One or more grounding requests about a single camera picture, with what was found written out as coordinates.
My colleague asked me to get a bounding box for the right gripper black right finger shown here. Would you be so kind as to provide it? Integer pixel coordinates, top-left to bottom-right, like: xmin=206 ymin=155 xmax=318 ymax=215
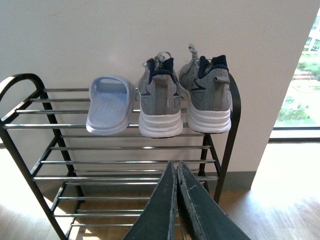
xmin=177 ymin=161 xmax=249 ymax=240

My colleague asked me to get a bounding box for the light blue slipper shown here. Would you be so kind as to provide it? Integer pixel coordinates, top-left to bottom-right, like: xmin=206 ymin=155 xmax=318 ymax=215
xmin=86 ymin=75 xmax=136 ymax=136

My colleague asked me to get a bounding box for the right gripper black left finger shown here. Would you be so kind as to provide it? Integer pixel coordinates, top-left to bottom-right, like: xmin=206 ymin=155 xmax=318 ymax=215
xmin=124 ymin=161 xmax=177 ymax=240

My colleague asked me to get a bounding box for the black metal shoe rack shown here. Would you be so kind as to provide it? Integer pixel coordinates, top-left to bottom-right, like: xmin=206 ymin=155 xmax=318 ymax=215
xmin=0 ymin=73 xmax=241 ymax=240

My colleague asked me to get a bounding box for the grey knit sneaker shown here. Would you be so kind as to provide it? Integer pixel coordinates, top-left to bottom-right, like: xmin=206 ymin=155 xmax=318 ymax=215
xmin=138 ymin=51 xmax=183 ymax=139
xmin=178 ymin=44 xmax=232 ymax=134

